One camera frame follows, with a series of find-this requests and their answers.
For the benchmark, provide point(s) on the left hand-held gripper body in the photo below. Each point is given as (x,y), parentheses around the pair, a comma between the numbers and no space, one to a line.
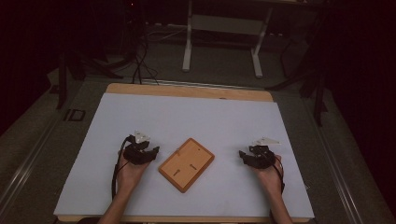
(134,154)

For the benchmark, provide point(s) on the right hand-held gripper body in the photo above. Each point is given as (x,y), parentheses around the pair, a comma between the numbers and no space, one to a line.
(263,157)

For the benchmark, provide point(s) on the person's left hand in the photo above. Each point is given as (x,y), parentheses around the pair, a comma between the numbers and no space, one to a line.
(133,174)

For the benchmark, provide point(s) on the person's right hand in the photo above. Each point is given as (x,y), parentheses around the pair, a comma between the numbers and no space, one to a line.
(270,178)

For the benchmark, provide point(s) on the small dark screw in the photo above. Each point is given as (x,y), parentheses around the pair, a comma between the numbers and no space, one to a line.
(176,172)
(193,167)

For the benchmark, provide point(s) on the wooden tray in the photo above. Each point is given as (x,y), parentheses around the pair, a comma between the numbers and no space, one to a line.
(186,165)

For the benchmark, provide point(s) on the white table mat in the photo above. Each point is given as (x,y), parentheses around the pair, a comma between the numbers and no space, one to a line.
(199,121)

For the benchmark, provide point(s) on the wooden table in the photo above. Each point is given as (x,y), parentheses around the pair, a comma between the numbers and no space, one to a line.
(186,90)

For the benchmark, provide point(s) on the black metal stand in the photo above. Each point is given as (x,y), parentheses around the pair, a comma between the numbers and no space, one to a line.
(313,77)

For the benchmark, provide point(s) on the black tripod stand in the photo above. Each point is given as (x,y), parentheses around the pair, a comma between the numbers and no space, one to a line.
(77,67)

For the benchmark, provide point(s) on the metal floor rail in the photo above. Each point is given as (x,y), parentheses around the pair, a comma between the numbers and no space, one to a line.
(337,168)
(202,84)
(26,168)

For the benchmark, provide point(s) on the white metal desk frame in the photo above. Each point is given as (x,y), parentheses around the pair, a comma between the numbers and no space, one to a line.
(222,25)

